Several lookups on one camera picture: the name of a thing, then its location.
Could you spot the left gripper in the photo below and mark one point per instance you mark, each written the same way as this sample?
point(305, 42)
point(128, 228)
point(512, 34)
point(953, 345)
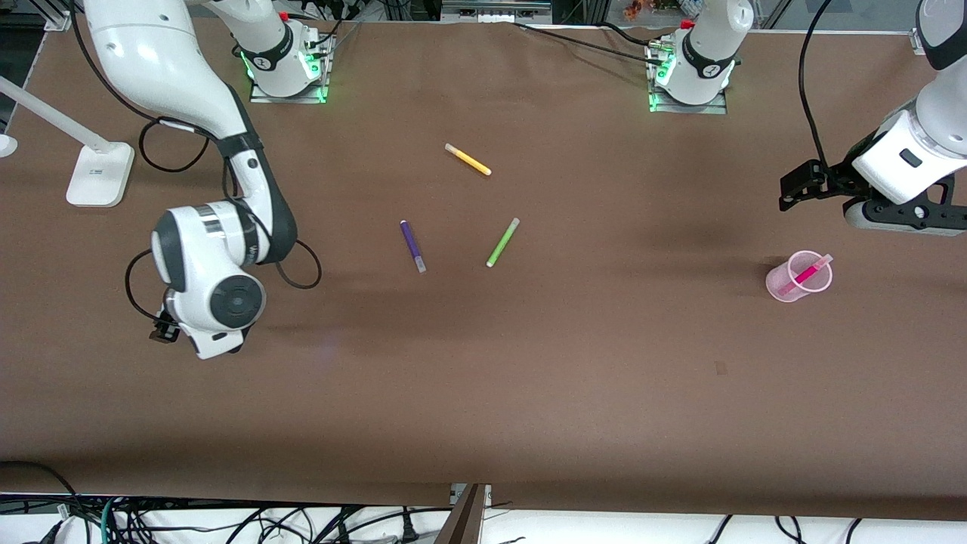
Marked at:
point(840, 180)

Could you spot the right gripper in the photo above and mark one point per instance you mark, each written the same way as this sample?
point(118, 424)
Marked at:
point(162, 329)

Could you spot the pink highlighter marker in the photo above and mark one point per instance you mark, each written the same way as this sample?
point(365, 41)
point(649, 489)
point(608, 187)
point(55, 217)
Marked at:
point(807, 273)

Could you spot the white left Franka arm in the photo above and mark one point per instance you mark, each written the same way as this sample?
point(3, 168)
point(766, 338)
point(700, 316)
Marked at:
point(714, 30)

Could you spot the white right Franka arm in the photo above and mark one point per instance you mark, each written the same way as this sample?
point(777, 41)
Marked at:
point(166, 68)

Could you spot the translucent pink plastic cup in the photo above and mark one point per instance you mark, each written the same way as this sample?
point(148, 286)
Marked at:
point(782, 285)

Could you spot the white lamp stand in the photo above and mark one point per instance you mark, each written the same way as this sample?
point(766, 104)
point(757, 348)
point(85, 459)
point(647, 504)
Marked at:
point(98, 177)

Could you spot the white rounded plastic piece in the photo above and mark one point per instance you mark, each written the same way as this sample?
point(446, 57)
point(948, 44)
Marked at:
point(6, 146)

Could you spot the purple highlighter marker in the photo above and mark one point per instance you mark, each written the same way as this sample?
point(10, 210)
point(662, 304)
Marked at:
point(410, 242)

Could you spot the green highlighter marker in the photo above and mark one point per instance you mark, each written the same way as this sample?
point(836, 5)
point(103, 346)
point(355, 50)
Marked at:
point(502, 243)

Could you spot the yellow highlighter marker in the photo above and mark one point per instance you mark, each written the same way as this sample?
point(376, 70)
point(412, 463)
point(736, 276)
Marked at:
point(468, 159)

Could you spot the dark table support post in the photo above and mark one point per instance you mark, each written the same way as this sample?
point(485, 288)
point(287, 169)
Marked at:
point(461, 521)

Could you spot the small metal bracket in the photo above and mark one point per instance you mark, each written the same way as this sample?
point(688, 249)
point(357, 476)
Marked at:
point(487, 492)

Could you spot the silver aluminium frame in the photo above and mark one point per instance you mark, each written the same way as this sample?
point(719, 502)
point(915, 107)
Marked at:
point(495, 11)

